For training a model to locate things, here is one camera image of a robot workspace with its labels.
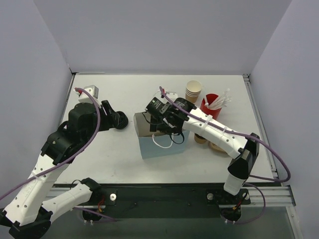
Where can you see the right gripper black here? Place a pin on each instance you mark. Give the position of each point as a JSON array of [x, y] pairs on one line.
[[156, 120]]

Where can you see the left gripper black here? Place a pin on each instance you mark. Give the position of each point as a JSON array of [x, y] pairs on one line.
[[107, 114]]

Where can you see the blue paper bag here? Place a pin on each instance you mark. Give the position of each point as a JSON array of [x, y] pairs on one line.
[[154, 139]]

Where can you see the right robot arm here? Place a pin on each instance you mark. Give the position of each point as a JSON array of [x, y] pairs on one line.
[[243, 150]]

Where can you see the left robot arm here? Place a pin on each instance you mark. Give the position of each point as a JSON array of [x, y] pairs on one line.
[[30, 214]]

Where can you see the stack of black lids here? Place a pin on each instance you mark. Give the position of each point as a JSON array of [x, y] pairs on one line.
[[122, 120]]

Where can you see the stack of brown paper cups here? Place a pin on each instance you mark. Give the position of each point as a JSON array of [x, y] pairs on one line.
[[193, 90]]

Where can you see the red straw holder cup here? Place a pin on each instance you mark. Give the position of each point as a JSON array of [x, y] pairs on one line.
[[213, 113]]

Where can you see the brown pulp cup carrier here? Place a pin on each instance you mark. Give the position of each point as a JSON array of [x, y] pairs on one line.
[[216, 148]]

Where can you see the white wrapped straws bundle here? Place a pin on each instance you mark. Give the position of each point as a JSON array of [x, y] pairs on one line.
[[219, 102]]

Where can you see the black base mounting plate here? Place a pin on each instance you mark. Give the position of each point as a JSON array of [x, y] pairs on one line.
[[166, 200]]

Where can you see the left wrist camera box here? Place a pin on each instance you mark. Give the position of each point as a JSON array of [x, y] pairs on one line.
[[92, 90]]

